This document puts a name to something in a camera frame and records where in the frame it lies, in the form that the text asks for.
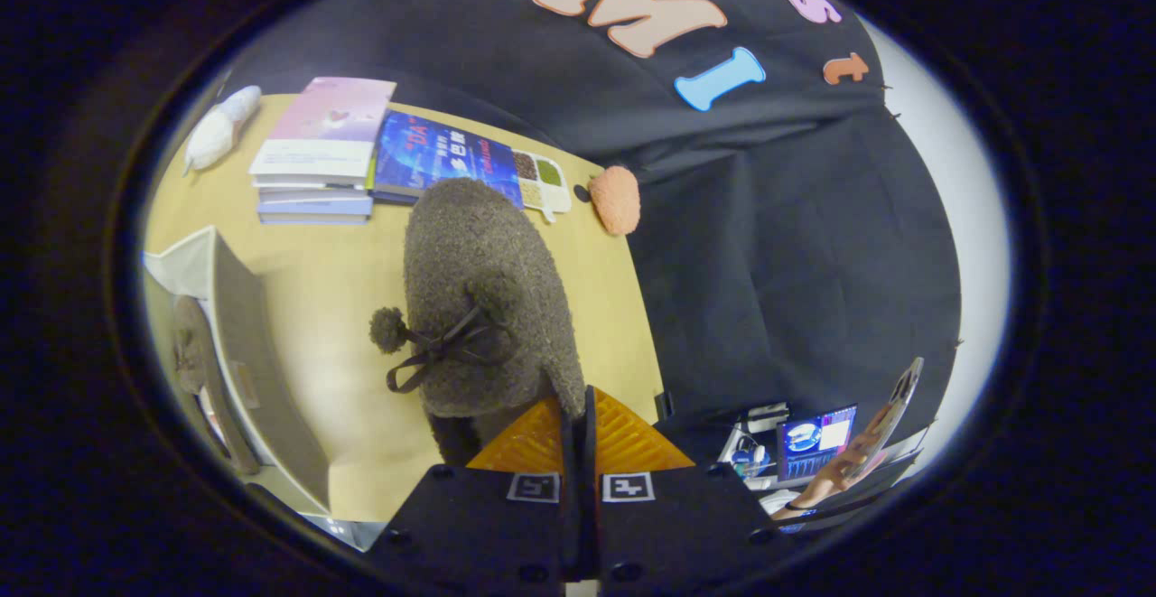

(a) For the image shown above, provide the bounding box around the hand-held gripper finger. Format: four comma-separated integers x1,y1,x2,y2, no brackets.
366,396,581,597
582,386,796,597

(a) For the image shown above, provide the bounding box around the brown fuzzy shoe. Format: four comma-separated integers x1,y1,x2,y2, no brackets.
172,294,263,476
368,177,588,467

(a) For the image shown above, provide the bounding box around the grey fabric storage box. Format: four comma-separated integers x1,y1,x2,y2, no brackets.
143,225,380,553

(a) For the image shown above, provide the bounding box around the white desk gadget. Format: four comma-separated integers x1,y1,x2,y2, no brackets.
721,403,791,491

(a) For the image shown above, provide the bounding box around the black laptop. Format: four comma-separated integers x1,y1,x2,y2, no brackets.
777,404,859,488

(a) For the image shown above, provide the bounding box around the orange plush toy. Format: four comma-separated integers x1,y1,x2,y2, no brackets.
589,165,642,237

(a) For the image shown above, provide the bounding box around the food picture leaflet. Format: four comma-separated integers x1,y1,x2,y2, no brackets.
510,150,573,223

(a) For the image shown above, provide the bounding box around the dark blue cover book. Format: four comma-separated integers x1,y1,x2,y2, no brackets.
372,109,527,211

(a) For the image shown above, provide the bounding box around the pale blue cover book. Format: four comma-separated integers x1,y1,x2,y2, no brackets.
257,192,375,226

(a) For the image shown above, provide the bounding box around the white cover book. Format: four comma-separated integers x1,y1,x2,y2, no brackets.
253,174,373,204

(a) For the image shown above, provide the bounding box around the pink cover book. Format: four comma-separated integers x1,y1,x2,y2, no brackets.
248,77,398,186

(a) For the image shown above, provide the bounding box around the white plush toy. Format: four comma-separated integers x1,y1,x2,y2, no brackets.
182,85,263,175

